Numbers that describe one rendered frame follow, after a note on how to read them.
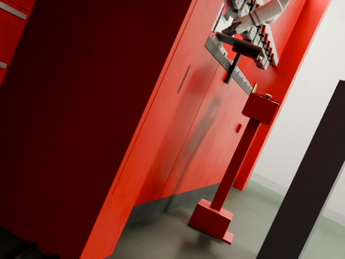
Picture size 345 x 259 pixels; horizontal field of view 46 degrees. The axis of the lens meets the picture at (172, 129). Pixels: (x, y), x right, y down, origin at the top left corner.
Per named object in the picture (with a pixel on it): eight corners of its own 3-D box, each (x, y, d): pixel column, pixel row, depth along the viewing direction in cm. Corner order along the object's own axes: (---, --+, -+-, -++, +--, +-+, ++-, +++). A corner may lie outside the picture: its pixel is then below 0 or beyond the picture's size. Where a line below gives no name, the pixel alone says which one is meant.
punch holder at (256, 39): (253, 42, 286) (263, 21, 285) (242, 38, 289) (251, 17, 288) (255, 48, 300) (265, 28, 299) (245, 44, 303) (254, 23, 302)
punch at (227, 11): (223, 18, 217) (230, 2, 216) (219, 17, 217) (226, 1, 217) (226, 24, 226) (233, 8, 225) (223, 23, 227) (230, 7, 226)
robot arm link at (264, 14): (255, 13, 222) (252, 7, 214) (277, 1, 219) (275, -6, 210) (262, 26, 220) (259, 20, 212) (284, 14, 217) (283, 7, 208)
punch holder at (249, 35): (249, 34, 267) (260, 11, 266) (237, 30, 270) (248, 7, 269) (252, 40, 281) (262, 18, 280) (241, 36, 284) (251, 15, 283)
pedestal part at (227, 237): (230, 244, 214) (240, 224, 213) (188, 223, 219) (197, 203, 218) (232, 236, 234) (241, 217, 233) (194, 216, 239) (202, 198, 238)
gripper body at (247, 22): (251, 16, 223) (233, 26, 226) (249, 9, 213) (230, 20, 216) (257, 27, 221) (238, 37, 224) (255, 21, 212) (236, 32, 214)
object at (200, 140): (89, 240, 143) (184, 22, 138) (43, 213, 150) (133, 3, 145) (232, 186, 428) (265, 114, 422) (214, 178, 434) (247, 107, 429)
